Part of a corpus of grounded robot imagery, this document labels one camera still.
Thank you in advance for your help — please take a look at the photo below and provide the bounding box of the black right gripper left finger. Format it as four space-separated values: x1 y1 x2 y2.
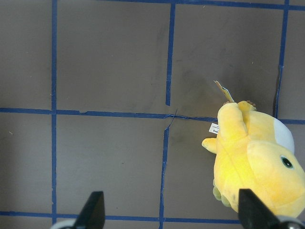
73 191 105 229

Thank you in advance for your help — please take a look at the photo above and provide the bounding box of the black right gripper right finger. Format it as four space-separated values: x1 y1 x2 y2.
238 189 280 229

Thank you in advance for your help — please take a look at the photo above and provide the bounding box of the yellow plush toy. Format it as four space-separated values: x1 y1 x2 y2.
202 87 305 218

